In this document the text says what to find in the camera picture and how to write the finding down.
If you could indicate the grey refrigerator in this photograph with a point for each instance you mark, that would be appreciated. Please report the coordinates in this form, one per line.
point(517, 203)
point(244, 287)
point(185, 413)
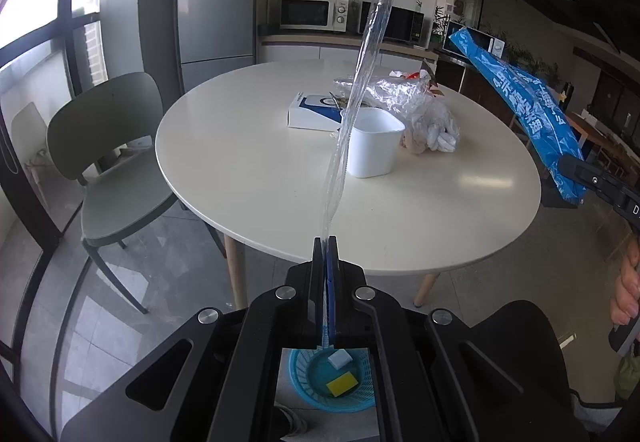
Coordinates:
point(215, 6)

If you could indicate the person's right hand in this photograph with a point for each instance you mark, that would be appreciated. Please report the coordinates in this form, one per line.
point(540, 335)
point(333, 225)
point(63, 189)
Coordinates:
point(627, 287)

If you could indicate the white knotted plastic bag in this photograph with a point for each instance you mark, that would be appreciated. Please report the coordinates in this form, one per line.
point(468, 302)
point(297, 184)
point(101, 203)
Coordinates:
point(435, 126)

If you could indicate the white plastic container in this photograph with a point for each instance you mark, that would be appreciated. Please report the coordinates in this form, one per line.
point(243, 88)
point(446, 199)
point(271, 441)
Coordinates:
point(370, 151)

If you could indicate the yellow sponge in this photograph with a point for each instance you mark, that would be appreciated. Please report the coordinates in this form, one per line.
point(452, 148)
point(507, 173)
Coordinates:
point(342, 384)

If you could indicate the red and white wrapper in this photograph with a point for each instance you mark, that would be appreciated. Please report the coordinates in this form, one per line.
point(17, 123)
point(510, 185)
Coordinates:
point(410, 74)

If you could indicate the blue plastic waste basket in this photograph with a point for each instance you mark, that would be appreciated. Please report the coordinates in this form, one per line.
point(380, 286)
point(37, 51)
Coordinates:
point(312, 372)

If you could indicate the white and blue box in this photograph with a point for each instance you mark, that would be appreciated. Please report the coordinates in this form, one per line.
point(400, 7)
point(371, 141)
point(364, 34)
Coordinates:
point(310, 114)

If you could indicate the green chair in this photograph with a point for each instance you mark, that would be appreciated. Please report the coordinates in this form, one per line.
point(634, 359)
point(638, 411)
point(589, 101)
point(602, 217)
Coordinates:
point(107, 116)

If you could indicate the white microwave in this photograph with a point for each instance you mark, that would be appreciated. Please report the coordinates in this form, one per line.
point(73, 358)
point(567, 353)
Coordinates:
point(305, 12)

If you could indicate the white counter cabinet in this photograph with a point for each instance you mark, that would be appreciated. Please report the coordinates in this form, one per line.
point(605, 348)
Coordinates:
point(300, 49)

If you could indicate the black microwave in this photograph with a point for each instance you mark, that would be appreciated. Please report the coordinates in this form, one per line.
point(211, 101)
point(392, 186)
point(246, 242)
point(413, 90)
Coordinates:
point(400, 24)

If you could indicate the round white table wooden legs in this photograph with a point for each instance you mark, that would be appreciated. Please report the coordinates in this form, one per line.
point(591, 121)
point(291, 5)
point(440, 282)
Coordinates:
point(250, 161)

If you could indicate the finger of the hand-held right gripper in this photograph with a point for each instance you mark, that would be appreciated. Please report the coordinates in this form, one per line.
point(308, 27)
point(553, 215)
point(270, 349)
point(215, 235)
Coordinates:
point(555, 197)
point(590, 177)

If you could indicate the white sponge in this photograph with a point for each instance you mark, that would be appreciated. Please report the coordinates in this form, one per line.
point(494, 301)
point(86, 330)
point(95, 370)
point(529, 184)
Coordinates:
point(340, 357)

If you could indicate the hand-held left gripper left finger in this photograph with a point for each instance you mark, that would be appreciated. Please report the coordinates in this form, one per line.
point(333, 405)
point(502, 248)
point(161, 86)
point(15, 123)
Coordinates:
point(320, 282)

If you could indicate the person's left shoe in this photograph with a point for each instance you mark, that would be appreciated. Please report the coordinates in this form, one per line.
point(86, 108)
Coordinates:
point(292, 422)

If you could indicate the potted plant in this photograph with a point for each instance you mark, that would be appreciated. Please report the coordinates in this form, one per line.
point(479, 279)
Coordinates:
point(440, 21)

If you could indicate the clear plastic wrap strip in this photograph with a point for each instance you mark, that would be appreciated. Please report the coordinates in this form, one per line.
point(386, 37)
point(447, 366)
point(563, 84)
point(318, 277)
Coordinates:
point(375, 21)

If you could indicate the clear crumpled plastic bag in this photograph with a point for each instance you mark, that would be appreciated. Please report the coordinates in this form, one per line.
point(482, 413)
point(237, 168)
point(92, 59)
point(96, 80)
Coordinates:
point(395, 91)

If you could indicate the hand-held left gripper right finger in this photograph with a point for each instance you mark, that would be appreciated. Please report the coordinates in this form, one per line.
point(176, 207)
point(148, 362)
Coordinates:
point(336, 272)

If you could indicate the blue printed plastic bag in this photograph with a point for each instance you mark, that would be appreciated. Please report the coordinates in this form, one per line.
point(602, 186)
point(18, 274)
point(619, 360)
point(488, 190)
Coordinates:
point(525, 101)

